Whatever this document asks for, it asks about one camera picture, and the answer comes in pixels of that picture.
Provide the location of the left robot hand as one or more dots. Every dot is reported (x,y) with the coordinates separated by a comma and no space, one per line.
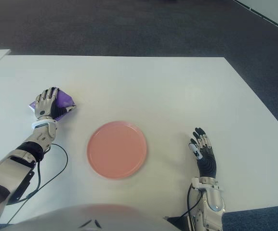
(43,106)

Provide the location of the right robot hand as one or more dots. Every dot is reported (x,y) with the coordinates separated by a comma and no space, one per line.
(207,163)

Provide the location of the purple tissue paper pack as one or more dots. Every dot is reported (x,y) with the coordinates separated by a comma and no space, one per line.
(65,98)

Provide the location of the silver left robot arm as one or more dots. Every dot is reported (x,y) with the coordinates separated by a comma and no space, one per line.
(11,168)

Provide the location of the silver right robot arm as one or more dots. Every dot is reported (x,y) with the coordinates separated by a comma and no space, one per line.
(211,202)

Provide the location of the pink round plate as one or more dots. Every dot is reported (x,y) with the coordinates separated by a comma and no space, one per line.
(117,150)

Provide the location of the grey robot torso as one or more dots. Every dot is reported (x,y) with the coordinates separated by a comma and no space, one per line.
(81,216)

